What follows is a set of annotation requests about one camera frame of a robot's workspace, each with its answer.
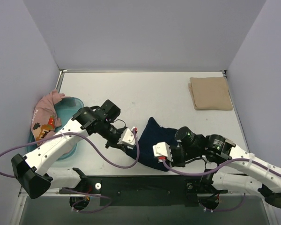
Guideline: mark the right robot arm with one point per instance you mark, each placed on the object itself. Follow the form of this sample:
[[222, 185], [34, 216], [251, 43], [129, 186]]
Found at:
[[236, 169]]

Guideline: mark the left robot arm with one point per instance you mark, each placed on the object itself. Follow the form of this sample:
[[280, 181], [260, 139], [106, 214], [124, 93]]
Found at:
[[34, 170]]

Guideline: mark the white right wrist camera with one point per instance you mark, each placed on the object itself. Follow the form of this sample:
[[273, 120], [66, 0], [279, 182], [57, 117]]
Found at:
[[162, 152]]

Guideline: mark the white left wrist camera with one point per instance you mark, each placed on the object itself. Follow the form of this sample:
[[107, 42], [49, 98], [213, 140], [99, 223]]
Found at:
[[127, 137]]

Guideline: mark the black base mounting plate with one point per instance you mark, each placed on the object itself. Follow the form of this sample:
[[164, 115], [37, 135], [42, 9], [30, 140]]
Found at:
[[154, 190]]

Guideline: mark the navy blue t-shirt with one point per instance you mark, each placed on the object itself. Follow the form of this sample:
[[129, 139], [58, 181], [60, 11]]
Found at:
[[153, 134]]

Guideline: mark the teal plastic basket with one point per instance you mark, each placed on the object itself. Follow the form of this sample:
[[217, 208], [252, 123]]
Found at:
[[65, 109]]

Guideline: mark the folded tan t-shirt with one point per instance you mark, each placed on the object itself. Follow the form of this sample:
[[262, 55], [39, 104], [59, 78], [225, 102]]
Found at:
[[210, 93]]

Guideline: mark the pink graphic t-shirt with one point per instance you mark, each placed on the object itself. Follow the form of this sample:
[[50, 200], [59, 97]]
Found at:
[[45, 119]]

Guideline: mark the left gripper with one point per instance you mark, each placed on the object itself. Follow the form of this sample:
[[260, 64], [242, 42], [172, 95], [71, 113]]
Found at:
[[115, 142]]

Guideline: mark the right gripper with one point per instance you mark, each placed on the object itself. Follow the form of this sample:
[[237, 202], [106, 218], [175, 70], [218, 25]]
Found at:
[[174, 156]]

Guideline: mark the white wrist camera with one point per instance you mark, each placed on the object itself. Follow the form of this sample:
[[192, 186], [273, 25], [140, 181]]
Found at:
[[127, 137], [162, 152]]

